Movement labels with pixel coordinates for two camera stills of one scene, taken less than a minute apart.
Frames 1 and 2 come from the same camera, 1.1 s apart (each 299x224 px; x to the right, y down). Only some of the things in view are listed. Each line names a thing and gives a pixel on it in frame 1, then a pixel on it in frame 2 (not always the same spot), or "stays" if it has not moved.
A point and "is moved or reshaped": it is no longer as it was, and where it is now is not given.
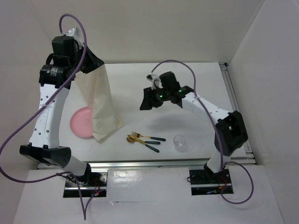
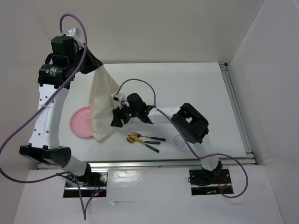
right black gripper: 147,103 to 118,115
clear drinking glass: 180,143 stays
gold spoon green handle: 147,142 stays
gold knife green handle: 143,142 stays
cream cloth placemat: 106,118 is moved or reshaped
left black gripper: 94,61 stays
